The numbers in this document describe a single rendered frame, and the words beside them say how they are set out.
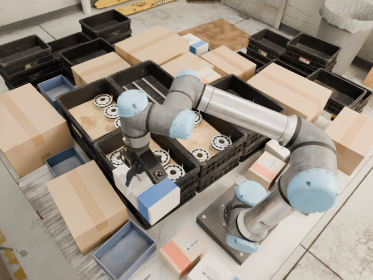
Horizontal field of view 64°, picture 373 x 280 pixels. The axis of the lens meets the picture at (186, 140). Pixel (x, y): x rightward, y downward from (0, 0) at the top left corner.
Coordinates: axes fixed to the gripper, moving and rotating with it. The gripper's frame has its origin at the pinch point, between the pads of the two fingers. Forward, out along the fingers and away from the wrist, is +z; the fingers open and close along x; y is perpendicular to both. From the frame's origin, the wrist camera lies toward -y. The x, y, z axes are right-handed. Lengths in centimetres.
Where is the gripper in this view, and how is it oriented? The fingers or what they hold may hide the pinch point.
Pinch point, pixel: (146, 184)
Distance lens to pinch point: 99.0
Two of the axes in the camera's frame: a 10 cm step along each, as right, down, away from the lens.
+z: -0.4, 6.7, 7.4
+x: -7.3, 4.9, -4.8
